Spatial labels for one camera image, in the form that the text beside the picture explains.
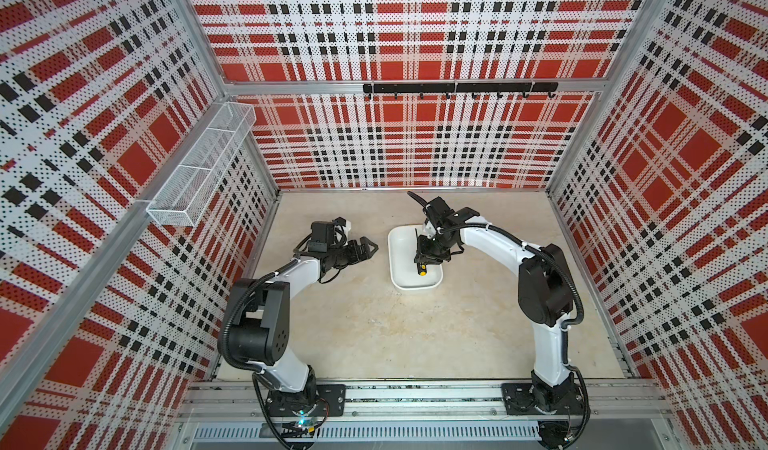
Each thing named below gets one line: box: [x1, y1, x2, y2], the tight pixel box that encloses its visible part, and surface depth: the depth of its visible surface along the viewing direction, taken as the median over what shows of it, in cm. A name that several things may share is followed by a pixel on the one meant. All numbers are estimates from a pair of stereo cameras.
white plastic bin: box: [388, 224, 443, 291], surface depth 96 cm
